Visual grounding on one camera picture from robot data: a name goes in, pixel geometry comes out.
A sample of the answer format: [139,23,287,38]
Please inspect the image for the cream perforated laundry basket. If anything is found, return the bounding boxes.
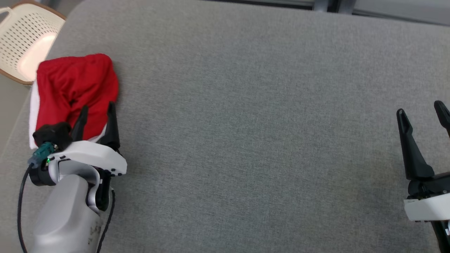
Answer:
[0,0,66,86]

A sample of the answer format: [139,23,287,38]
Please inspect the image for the red shorts white side stripes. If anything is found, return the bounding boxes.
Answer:
[29,53,119,150]

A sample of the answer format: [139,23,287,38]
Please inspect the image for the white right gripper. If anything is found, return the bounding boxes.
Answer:
[397,100,450,222]

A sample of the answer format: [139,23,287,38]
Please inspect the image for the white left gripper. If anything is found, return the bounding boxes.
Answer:
[47,102,128,176]

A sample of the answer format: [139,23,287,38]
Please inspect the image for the black cable teal plug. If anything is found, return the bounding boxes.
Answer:
[17,142,57,253]

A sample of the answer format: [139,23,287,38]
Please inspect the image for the grey fabric sofa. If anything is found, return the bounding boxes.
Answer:
[0,0,450,253]

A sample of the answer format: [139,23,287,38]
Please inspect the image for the thin black cable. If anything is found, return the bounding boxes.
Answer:
[97,190,116,253]

